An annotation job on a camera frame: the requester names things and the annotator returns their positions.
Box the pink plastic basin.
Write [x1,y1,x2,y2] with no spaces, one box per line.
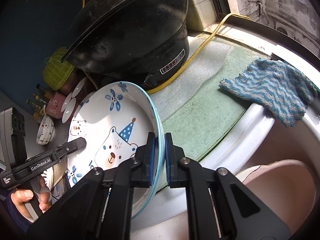
[235,159,317,233]

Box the dark sauce bottle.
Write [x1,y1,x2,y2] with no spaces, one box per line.
[36,83,55,99]

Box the pink floral bowl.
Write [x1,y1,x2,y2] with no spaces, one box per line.
[46,92,66,119]

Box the blue white striped cloth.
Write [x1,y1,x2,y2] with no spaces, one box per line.
[219,58,318,128]

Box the clear vinegar bottle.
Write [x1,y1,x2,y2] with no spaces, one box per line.
[33,93,49,105]

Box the green plastic food cover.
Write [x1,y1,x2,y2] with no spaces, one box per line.
[43,47,74,90]

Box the bear pattern white bowl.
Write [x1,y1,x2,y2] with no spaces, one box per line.
[36,115,55,145]

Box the red white small bowl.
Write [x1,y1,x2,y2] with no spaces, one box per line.
[72,77,86,99]
[61,93,72,113]
[61,98,76,124]

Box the yellow lid spice jar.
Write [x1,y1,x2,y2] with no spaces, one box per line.
[33,111,43,124]

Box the copper metal pot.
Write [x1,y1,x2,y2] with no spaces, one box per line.
[59,72,80,96]

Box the yellow power cable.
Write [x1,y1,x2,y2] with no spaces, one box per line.
[146,12,252,95]

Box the person's left hand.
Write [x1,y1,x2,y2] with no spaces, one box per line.
[10,189,52,219]

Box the black electric cooker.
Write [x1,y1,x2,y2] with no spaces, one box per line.
[62,0,189,90]

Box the bear flower deep plate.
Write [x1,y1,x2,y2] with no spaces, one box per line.
[67,81,164,218]

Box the lovable bear deep plate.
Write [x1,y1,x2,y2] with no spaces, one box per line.
[72,92,95,119]

